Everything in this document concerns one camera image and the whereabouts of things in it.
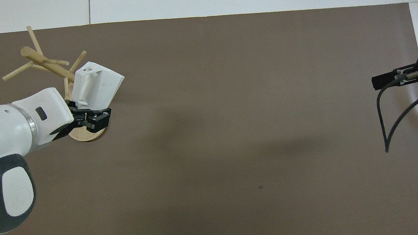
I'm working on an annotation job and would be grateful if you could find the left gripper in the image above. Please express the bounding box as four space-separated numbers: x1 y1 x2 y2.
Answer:
49 97 114 142

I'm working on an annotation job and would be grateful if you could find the white square cup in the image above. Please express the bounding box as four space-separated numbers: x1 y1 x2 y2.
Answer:
68 58 128 112

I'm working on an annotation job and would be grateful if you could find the wooden cup rack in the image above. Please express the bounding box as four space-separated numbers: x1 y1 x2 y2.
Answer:
0 20 108 150

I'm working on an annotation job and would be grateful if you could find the black cable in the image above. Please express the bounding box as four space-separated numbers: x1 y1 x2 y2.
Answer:
373 67 418 154

